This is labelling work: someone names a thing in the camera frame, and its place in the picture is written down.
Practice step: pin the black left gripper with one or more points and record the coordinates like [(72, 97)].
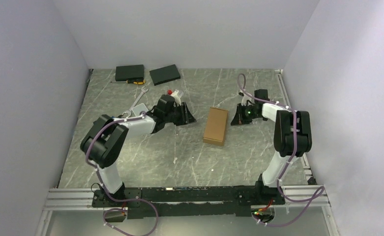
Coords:
[(187, 117)]

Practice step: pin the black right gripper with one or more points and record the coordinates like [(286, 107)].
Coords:
[(238, 119)]

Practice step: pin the brown cardboard box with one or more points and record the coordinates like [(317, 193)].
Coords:
[(215, 130)]

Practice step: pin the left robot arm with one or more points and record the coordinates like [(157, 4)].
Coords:
[(105, 139)]

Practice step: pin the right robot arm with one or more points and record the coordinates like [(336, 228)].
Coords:
[(292, 136)]

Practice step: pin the black foam block right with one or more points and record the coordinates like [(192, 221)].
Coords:
[(164, 74)]

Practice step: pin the black foam block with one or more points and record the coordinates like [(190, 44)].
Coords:
[(164, 74), (129, 72)]

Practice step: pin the grey white rectangular device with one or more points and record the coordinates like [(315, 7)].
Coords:
[(138, 109)]

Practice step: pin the yellow black screwdriver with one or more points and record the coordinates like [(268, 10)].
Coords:
[(136, 82)]

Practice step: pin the black foam block left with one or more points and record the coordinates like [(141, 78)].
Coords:
[(129, 72)]

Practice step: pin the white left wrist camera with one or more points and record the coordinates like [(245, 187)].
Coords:
[(176, 94)]

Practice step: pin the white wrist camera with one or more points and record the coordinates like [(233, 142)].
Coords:
[(244, 99), (176, 94)]

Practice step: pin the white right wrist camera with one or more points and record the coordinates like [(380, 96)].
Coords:
[(244, 99)]

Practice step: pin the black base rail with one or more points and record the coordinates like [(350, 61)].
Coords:
[(190, 201)]

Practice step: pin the aluminium frame rail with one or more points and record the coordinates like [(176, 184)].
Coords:
[(69, 199)]

